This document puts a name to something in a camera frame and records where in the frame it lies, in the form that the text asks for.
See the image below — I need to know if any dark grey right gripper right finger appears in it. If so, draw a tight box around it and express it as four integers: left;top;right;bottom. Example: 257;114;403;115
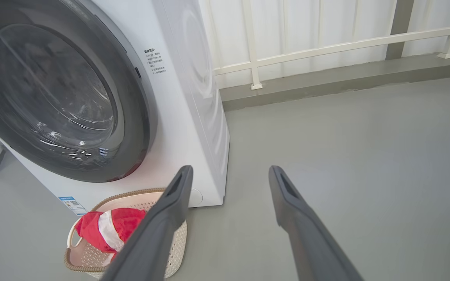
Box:
268;165;364;281

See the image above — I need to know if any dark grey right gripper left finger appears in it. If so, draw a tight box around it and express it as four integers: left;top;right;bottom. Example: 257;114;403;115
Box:
101;165;194;281

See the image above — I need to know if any red garment with white trim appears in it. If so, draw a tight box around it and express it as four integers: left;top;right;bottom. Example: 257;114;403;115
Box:
75;208;147;261

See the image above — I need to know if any dark washing machine door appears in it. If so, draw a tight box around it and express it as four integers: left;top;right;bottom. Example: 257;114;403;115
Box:
0;0;158;183

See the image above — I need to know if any cream perforated laundry basket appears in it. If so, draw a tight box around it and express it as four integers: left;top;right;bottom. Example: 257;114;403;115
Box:
64;188;188;279

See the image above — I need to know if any white front-load washing machine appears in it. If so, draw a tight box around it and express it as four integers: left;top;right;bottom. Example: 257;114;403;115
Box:
0;0;230;216

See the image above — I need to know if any blue energy label sticker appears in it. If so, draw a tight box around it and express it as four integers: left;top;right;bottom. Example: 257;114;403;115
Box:
58;196;88;216

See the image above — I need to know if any white metal railing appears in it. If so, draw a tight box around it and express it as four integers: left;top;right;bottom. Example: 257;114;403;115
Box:
200;0;450;90

